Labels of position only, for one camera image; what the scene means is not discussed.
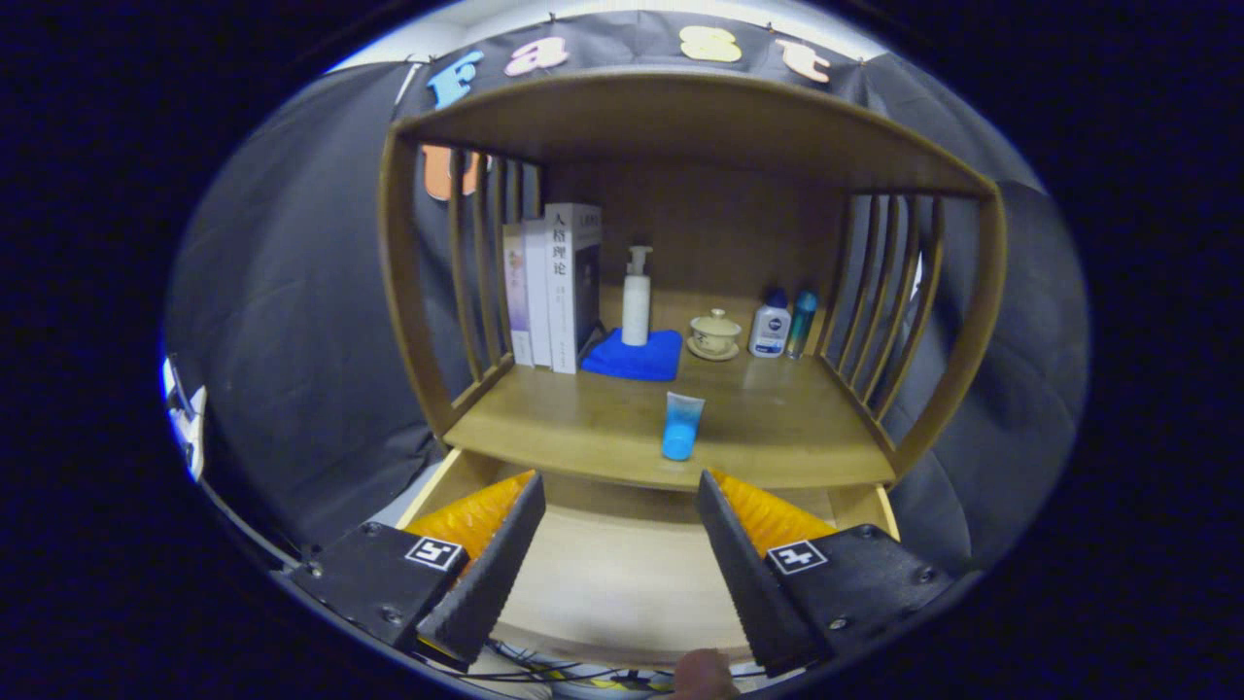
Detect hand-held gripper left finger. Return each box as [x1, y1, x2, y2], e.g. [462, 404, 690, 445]
[289, 470, 547, 670]

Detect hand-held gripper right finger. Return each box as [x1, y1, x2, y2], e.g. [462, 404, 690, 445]
[695, 469, 958, 677]

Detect wooden drawer with black knob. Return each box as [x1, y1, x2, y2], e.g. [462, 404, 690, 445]
[397, 449, 900, 672]

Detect blue and white tube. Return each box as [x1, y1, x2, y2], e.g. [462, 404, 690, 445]
[661, 391, 707, 462]

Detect wooden countertop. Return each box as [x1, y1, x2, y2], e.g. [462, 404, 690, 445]
[442, 355, 897, 492]

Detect brown wooden cabinet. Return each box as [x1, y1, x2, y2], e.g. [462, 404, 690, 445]
[377, 68, 1010, 492]

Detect beige lidded tea cup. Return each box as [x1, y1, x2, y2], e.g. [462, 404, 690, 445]
[686, 308, 743, 363]

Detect folded blue cloth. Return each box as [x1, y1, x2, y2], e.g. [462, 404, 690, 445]
[581, 328, 684, 383]

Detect white lotion bottle blue cap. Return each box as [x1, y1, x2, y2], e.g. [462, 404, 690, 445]
[748, 288, 791, 359]

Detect slim teal bottle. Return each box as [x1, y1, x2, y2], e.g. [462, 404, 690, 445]
[785, 290, 820, 361]

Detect thin pink book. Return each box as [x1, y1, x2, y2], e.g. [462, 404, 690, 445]
[501, 223, 535, 368]

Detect thin white book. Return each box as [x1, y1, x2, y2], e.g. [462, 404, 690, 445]
[523, 219, 553, 369]

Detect white pump bottle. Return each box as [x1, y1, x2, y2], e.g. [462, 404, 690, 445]
[621, 245, 654, 348]

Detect thick white and black book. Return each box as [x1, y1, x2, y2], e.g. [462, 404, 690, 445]
[544, 202, 604, 375]

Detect white side table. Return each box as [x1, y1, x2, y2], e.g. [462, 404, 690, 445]
[165, 358, 208, 482]

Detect black backdrop cloth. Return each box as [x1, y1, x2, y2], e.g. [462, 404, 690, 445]
[163, 12, 1089, 575]

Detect black floor cables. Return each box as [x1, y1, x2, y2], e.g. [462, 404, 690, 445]
[476, 642, 778, 696]

